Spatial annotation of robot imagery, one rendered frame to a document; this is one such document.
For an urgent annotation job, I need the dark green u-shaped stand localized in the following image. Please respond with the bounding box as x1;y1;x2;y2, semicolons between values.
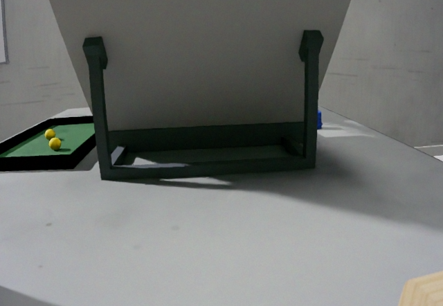
82;30;324;180

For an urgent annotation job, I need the yellow ball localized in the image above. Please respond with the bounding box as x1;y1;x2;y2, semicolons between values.
45;129;55;140
49;138;61;150

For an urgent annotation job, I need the blue round cap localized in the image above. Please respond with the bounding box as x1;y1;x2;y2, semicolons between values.
317;111;323;129

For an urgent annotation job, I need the green tray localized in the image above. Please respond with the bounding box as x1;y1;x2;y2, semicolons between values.
0;116;96;172

